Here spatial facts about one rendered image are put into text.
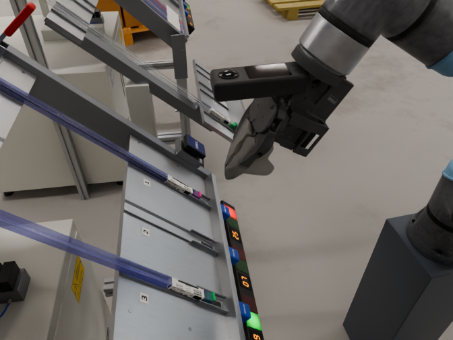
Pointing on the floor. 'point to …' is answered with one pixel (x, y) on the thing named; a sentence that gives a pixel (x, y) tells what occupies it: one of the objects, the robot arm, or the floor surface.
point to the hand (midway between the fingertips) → (226, 169)
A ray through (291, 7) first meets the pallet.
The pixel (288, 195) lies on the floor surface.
